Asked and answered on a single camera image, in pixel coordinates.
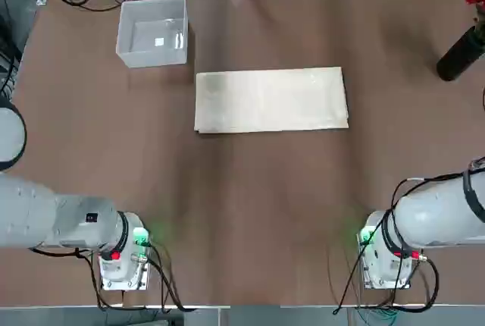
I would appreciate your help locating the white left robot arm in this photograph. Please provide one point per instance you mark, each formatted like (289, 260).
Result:
(38, 212)

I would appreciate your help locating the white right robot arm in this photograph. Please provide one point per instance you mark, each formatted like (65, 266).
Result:
(435, 216)

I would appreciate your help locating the clear plastic box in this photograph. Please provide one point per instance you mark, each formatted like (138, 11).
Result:
(151, 11)

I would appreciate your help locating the black vase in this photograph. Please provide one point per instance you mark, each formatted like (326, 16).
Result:
(458, 57)

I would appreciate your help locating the cream tablecloth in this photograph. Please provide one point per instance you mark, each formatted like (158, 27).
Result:
(271, 100)

